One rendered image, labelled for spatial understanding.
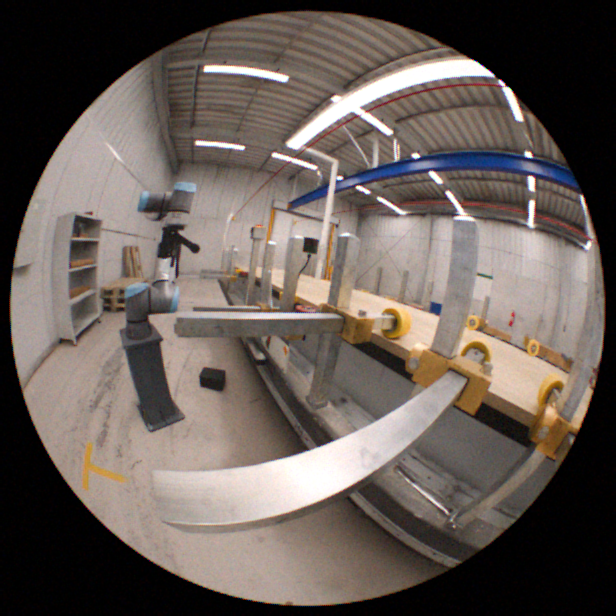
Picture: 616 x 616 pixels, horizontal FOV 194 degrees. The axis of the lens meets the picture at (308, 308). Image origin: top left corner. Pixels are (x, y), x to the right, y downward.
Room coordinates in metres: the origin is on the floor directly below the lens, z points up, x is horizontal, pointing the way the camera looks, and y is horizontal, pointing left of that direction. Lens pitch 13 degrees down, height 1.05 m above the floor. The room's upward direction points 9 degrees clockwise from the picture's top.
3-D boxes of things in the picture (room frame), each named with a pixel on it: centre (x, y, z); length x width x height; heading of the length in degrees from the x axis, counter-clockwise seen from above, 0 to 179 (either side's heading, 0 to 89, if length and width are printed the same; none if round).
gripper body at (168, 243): (0.56, 0.51, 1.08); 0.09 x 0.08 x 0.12; 121
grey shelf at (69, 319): (0.92, 3.05, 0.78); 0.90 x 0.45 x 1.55; 31
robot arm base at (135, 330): (0.69, 0.90, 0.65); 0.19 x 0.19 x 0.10
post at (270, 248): (0.84, 0.20, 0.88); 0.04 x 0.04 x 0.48; 32
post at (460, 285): (0.21, -0.20, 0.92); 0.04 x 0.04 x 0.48; 32
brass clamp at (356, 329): (0.40, -0.08, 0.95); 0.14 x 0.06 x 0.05; 32
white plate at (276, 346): (0.64, 0.11, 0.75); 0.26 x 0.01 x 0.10; 32
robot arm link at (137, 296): (0.69, 0.90, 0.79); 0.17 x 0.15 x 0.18; 138
